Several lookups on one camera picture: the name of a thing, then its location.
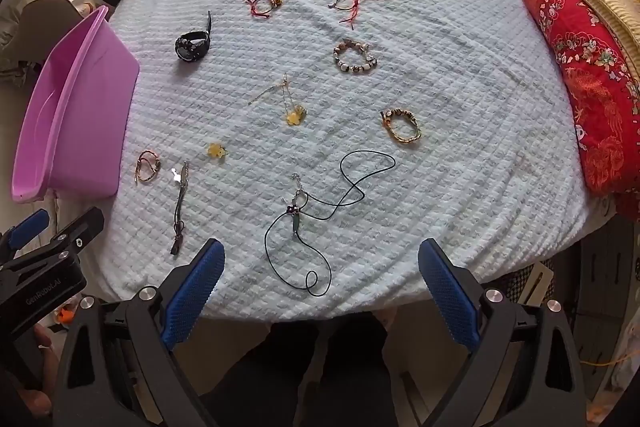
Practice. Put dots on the red string bracelet long tails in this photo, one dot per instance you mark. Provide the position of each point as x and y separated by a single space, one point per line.
350 7

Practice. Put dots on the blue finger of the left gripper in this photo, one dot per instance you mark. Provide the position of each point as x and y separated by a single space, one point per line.
59 255
28 229

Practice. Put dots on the yellow flower charm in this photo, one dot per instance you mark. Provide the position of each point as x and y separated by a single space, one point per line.
216 150

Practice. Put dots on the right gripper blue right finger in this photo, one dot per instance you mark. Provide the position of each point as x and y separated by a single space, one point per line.
455 292

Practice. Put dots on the pink plastic tub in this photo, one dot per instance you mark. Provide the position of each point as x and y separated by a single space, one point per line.
75 122

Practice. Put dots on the grey chair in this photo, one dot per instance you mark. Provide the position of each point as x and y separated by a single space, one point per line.
43 23

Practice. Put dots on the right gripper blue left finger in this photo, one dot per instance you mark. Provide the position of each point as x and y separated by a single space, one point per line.
186 290

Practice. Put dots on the light blue quilted bedspread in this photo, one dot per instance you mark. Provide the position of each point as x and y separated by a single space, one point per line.
345 149

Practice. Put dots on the black wrist watch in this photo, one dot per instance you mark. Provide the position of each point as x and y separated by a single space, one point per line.
194 45

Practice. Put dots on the red floral pillow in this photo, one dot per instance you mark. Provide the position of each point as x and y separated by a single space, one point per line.
603 96

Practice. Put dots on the person's left hand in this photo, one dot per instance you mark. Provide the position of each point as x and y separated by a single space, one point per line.
29 367

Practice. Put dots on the dark cord strap charm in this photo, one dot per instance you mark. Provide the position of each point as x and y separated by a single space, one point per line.
182 179

